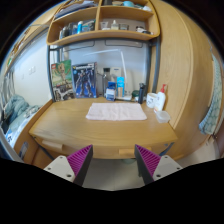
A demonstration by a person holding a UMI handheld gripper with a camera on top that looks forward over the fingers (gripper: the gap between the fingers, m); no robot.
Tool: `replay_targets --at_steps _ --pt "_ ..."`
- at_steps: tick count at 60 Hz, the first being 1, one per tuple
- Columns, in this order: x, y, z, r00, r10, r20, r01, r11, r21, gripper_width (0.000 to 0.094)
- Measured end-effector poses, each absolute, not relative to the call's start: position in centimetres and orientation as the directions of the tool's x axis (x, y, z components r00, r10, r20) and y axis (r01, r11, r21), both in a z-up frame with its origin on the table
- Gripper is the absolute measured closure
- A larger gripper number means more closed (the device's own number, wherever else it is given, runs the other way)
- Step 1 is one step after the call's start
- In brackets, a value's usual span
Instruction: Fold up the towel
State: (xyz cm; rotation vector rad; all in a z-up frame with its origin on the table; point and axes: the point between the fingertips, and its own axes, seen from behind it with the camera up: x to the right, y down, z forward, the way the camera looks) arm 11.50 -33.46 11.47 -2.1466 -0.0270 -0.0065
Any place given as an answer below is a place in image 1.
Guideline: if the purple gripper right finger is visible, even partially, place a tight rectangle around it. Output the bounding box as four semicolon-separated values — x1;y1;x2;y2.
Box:
134;144;184;185

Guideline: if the white desk lamp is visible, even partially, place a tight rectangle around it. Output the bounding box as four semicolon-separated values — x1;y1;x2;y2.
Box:
86;49;132;101

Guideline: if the white mug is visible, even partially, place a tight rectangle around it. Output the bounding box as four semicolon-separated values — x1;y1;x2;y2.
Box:
146;93;157;108

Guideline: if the wooden wardrobe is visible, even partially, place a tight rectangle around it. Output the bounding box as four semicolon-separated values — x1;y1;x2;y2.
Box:
151;0;221;159

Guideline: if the wooden wall shelf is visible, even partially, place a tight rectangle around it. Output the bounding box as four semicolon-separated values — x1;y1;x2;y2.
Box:
47;0;160;46

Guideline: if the bed with green bedding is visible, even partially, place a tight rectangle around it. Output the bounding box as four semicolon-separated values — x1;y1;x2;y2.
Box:
1;95;41;147

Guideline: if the pale pink towel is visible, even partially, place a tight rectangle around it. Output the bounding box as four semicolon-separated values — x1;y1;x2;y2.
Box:
86;103;147;121

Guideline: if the clear water bottle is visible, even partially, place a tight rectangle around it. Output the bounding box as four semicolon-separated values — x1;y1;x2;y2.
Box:
103;68;110;97

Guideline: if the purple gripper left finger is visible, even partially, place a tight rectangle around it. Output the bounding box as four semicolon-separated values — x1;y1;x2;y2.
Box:
43;144;94;187

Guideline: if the blue robot model box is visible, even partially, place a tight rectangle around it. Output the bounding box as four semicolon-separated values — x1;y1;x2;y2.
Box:
72;62;97;98

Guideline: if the white lotion pump bottle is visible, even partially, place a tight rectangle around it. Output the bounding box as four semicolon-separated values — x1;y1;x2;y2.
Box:
154;85;166;112

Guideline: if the black bottle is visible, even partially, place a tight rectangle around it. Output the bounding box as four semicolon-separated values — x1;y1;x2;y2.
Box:
138;83;146;104

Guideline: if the wooden desk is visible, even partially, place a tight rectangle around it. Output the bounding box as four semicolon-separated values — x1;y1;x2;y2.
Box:
14;97;177;168

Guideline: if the clear plastic container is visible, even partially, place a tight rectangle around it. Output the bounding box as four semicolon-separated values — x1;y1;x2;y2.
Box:
156;111;170;123

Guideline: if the green toy set box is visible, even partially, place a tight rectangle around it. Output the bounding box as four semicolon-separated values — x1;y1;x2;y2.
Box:
51;60;74;101

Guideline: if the light blue tall box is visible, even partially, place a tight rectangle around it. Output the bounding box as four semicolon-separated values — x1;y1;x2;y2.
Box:
117;77;125;97

